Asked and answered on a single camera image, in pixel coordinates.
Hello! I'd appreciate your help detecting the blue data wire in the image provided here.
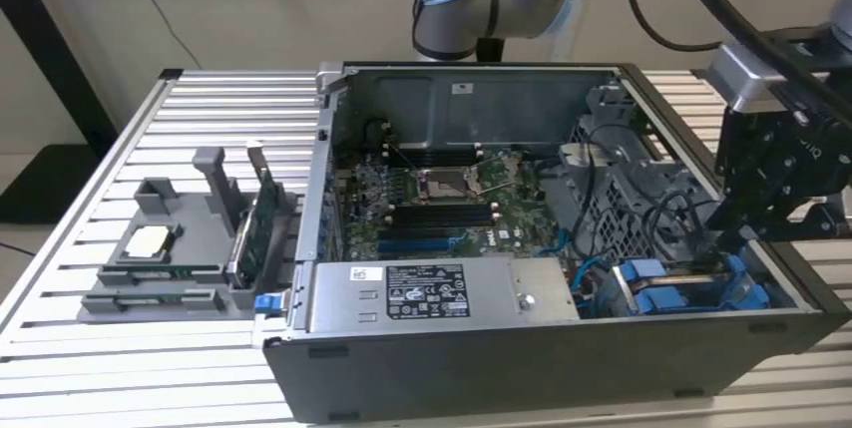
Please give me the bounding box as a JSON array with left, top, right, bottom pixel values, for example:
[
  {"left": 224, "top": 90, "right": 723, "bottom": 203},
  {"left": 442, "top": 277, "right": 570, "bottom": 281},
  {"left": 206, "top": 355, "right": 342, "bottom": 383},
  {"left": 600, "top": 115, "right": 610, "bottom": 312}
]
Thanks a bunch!
[{"left": 550, "top": 226, "right": 611, "bottom": 300}]

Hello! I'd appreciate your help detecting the black disk wire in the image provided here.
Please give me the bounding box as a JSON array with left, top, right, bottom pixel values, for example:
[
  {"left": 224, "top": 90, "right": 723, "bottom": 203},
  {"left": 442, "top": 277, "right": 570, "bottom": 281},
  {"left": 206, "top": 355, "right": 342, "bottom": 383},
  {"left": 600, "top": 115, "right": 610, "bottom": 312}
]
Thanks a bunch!
[{"left": 640, "top": 187, "right": 728, "bottom": 270}]

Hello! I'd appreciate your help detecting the green motherboard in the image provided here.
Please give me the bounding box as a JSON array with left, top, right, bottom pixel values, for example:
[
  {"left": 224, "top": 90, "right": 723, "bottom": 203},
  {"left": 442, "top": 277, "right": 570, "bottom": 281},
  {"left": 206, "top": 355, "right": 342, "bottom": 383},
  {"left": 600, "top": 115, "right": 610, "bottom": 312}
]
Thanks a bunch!
[{"left": 331, "top": 147, "right": 568, "bottom": 262}]

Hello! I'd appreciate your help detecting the black slanted desk leg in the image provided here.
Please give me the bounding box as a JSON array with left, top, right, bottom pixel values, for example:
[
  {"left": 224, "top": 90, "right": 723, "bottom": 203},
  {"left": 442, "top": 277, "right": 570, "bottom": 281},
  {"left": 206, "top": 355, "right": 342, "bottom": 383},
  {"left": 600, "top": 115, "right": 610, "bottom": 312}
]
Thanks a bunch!
[{"left": 0, "top": 0, "right": 123, "bottom": 156}]

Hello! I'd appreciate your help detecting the grey metal drive cage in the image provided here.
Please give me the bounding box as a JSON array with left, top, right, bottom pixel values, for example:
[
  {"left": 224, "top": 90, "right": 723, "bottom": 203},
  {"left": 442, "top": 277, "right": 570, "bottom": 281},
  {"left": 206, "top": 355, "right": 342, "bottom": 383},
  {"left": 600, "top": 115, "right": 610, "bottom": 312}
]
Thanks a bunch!
[{"left": 556, "top": 82, "right": 724, "bottom": 262}]

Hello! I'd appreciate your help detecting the metal socket cover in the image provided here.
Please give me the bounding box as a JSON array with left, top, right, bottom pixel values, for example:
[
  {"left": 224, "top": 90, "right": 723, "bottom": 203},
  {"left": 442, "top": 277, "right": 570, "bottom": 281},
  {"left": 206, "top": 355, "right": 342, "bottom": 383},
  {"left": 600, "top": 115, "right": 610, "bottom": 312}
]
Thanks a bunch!
[{"left": 467, "top": 153, "right": 524, "bottom": 195}]

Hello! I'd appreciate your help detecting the grey parts rack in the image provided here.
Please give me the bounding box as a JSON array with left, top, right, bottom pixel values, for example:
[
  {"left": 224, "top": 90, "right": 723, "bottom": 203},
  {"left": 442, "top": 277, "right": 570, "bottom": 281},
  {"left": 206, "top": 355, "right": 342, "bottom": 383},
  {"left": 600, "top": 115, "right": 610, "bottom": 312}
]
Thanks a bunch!
[{"left": 78, "top": 146, "right": 303, "bottom": 325}]

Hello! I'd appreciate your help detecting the hard disk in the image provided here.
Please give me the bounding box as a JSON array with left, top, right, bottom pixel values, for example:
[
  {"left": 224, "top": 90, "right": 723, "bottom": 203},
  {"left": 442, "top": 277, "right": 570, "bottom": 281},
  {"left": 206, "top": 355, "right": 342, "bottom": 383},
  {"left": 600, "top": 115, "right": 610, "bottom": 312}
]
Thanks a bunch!
[{"left": 611, "top": 253, "right": 768, "bottom": 313}]

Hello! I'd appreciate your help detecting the thin wire locking lever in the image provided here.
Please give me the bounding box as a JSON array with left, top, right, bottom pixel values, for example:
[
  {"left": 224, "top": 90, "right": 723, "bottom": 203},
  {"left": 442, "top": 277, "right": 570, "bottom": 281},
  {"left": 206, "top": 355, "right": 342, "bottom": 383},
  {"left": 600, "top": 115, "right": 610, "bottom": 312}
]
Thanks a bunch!
[{"left": 391, "top": 145, "right": 427, "bottom": 174}]

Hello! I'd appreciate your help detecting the black RAM slot bank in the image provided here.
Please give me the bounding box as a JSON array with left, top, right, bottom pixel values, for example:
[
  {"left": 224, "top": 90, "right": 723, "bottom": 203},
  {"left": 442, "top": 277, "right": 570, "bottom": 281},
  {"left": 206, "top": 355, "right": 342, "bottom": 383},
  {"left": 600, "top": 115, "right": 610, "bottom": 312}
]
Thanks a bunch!
[
  {"left": 386, "top": 146, "right": 482, "bottom": 168},
  {"left": 388, "top": 203, "right": 499, "bottom": 229}
]

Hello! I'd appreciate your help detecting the long black wire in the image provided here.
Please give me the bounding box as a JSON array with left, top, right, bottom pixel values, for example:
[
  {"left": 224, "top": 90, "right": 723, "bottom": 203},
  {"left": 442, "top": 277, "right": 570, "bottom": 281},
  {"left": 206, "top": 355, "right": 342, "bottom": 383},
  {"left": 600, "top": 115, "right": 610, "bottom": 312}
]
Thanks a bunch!
[{"left": 572, "top": 122, "right": 644, "bottom": 262}]

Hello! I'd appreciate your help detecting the green RAM stick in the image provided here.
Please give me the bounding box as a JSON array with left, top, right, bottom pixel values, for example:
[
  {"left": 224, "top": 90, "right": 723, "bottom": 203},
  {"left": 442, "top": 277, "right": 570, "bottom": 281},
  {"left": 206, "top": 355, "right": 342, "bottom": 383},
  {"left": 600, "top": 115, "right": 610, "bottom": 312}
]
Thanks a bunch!
[
  {"left": 115, "top": 292, "right": 203, "bottom": 306},
  {"left": 128, "top": 267, "right": 203, "bottom": 281}
]

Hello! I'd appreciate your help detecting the silver CPU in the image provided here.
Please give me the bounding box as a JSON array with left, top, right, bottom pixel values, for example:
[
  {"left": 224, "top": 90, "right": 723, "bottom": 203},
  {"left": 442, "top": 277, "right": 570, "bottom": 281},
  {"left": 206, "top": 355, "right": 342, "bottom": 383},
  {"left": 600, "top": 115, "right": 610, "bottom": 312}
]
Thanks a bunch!
[{"left": 124, "top": 226, "right": 178, "bottom": 258}]

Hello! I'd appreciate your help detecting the thin black wall cable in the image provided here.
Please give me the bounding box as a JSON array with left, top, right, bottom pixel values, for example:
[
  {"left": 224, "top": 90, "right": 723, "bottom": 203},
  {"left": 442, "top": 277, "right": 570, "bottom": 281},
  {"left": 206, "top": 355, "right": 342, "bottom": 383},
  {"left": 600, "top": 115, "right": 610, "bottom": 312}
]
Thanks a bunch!
[{"left": 115, "top": 0, "right": 204, "bottom": 71}]

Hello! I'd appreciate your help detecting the grey disk bay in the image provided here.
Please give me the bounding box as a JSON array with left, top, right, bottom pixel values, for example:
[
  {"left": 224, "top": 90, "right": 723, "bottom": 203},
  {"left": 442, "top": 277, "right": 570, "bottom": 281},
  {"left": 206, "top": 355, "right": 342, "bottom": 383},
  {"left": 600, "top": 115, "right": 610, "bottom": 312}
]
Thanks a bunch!
[{"left": 610, "top": 247, "right": 778, "bottom": 320}]

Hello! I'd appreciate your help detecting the blue case latch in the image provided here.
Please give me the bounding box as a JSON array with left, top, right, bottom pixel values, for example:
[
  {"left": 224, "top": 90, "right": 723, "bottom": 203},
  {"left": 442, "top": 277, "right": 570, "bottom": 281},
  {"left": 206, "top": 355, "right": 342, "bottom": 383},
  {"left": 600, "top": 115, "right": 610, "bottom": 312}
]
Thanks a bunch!
[{"left": 254, "top": 292, "right": 287, "bottom": 315}]

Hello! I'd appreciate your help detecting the green graphics card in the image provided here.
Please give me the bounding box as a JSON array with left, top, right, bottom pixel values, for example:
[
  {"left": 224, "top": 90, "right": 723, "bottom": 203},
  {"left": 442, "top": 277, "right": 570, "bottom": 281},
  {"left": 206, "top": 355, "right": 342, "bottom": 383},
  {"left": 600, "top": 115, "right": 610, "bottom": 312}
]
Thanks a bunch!
[{"left": 224, "top": 140, "right": 290, "bottom": 290}]

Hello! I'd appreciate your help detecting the thick black gripper cable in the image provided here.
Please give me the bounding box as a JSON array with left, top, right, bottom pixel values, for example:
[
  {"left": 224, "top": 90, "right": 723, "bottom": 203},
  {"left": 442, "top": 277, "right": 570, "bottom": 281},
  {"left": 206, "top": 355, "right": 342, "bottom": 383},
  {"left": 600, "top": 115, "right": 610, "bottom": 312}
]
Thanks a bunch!
[{"left": 655, "top": 0, "right": 852, "bottom": 126}]

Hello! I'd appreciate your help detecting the silver power supply unit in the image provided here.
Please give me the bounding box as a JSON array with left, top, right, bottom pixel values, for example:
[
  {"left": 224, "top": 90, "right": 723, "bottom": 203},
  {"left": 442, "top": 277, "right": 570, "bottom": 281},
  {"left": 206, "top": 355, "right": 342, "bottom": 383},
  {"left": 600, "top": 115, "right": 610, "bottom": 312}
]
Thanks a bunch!
[{"left": 307, "top": 254, "right": 579, "bottom": 335}]

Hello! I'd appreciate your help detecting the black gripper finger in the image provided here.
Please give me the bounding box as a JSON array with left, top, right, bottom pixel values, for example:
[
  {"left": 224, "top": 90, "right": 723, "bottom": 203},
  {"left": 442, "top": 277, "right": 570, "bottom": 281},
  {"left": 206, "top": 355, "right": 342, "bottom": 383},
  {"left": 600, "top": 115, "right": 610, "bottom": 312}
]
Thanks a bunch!
[
  {"left": 704, "top": 192, "right": 775, "bottom": 268},
  {"left": 764, "top": 195, "right": 842, "bottom": 245}
]

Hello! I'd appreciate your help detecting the black open PC case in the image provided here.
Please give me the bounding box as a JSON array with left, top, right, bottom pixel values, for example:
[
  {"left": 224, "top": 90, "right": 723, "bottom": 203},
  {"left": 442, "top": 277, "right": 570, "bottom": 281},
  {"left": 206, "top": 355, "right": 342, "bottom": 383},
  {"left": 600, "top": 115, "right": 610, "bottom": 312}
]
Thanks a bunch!
[{"left": 262, "top": 60, "right": 852, "bottom": 425}]

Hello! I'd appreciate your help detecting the black floor base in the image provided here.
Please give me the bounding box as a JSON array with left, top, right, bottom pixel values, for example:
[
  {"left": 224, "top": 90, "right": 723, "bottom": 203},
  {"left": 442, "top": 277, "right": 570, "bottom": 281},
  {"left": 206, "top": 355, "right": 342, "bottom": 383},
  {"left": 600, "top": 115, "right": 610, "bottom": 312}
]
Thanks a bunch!
[{"left": 0, "top": 144, "right": 110, "bottom": 225}]

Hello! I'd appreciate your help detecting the blue disk carrier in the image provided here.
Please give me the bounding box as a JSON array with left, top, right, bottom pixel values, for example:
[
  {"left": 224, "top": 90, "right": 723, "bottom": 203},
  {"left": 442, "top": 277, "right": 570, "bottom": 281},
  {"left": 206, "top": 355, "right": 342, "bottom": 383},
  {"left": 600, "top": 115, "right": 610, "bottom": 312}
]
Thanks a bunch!
[{"left": 635, "top": 292, "right": 694, "bottom": 313}]

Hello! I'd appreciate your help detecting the CPU socket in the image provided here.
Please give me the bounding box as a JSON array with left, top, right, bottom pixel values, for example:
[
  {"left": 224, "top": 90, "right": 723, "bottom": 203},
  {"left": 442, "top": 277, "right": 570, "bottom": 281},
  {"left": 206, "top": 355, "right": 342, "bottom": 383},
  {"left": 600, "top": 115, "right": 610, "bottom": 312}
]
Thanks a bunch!
[{"left": 412, "top": 167, "right": 475, "bottom": 201}]

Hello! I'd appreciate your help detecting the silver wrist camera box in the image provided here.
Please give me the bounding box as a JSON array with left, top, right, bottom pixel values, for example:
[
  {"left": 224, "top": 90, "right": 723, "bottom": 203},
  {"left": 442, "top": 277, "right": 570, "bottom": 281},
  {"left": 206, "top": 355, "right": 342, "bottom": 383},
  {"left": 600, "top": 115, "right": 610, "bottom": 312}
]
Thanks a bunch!
[{"left": 707, "top": 42, "right": 795, "bottom": 114}]

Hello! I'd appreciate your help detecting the blue expansion slot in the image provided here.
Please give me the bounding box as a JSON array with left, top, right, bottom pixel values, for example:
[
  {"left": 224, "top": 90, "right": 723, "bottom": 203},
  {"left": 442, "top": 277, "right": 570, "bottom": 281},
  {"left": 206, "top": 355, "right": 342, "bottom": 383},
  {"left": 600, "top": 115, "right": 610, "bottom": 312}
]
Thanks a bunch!
[{"left": 378, "top": 236, "right": 468, "bottom": 255}]

